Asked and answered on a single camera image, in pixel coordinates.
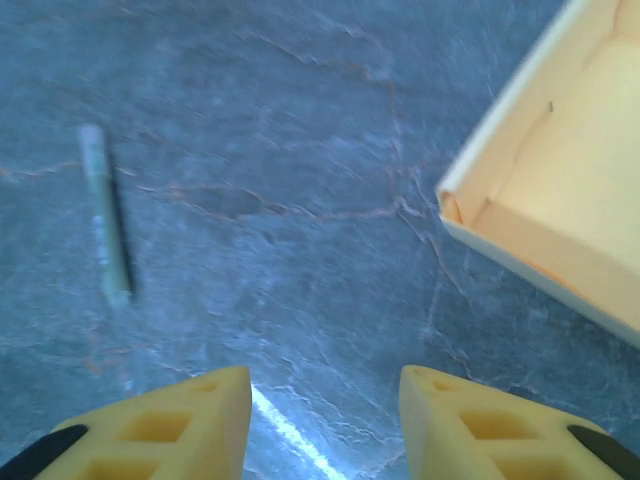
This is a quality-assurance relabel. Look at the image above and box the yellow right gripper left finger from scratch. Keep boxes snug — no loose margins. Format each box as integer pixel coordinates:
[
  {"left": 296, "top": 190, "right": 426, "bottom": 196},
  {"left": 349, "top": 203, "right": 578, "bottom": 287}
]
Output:
[{"left": 0, "top": 364, "right": 253, "bottom": 480}]

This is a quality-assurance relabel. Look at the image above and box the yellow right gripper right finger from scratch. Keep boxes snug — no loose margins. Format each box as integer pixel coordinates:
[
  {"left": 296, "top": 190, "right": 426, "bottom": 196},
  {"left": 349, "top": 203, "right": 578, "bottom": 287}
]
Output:
[{"left": 398, "top": 364, "right": 640, "bottom": 480}]

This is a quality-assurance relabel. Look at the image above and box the orange paper box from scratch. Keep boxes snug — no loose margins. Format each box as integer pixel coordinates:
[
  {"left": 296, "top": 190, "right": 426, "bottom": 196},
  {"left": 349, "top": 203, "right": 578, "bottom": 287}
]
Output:
[{"left": 434, "top": 0, "right": 640, "bottom": 351}]

